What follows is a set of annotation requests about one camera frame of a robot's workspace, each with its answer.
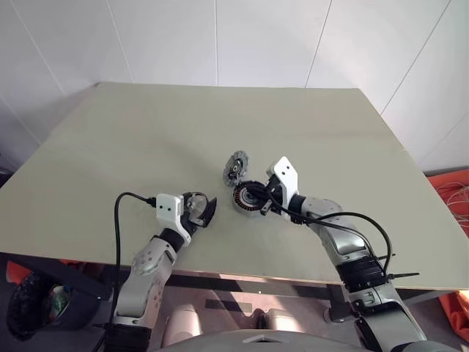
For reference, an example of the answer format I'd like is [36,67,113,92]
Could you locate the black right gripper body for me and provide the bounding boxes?
[263,181,291,215]

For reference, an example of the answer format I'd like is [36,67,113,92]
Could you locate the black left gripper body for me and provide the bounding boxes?
[181,196,204,235]

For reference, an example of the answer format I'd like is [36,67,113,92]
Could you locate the motor stator with copper windings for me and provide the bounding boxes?
[231,180,271,221]

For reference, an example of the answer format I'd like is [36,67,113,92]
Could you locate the round grey motor lid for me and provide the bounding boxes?
[221,150,251,188]

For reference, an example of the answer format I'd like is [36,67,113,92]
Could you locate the pale rounded robot leg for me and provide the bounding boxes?
[265,307,307,335]
[163,303,203,340]

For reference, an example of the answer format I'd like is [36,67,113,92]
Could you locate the orange fabric under table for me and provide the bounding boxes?
[6,258,118,284]

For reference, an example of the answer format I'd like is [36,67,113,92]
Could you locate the grey robot torso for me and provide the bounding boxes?
[157,325,371,352]

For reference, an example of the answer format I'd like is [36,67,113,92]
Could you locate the dark rounded speckled object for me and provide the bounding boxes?
[6,270,75,342]

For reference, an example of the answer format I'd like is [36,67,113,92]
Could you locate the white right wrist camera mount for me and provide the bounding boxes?
[265,156,300,207]

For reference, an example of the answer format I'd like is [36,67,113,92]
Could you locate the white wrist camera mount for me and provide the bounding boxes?
[265,156,300,207]
[155,193,191,246]

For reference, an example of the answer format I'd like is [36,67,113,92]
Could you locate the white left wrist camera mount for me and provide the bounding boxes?
[155,193,191,246]

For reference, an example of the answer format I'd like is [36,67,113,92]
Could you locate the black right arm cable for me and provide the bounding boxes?
[267,190,396,274]

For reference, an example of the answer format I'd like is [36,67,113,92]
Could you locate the orange fabric with white cords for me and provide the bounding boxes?
[426,171,469,346]

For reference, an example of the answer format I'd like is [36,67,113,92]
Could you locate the coiled white cords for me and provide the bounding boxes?
[435,182,469,235]

